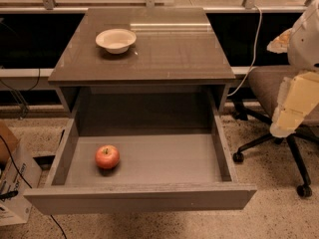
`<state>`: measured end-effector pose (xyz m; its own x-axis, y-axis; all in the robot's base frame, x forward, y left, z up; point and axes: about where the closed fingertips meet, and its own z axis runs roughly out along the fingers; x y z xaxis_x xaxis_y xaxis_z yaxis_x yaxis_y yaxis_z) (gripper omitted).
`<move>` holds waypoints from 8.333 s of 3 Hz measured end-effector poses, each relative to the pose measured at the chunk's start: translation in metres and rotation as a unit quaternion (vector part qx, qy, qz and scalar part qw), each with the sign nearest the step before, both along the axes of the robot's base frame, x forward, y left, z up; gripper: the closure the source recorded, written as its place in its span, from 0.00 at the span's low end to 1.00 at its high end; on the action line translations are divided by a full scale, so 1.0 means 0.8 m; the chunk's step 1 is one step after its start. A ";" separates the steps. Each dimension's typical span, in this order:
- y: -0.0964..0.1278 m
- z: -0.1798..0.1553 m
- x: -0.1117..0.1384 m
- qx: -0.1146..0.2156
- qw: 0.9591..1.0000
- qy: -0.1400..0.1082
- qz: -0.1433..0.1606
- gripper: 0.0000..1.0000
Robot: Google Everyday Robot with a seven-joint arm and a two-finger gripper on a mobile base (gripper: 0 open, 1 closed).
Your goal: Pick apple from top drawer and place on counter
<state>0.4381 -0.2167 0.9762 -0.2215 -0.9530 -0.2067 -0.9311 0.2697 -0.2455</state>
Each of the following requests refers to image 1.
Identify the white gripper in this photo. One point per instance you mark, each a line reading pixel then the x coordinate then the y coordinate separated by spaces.
pixel 305 44

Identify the red apple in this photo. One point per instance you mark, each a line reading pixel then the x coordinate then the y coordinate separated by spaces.
pixel 107 157

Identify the grey cabinet counter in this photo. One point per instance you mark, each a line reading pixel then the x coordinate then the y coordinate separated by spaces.
pixel 174 46

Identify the open grey top drawer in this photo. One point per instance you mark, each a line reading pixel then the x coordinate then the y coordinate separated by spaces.
pixel 173 157

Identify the white ceramic bowl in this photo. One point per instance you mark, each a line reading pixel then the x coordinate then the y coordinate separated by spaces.
pixel 116 41

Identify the white cardboard box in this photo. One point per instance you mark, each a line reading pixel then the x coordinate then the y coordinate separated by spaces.
pixel 20 172

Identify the brown cardboard box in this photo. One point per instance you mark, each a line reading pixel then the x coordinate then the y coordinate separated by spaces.
pixel 8 142

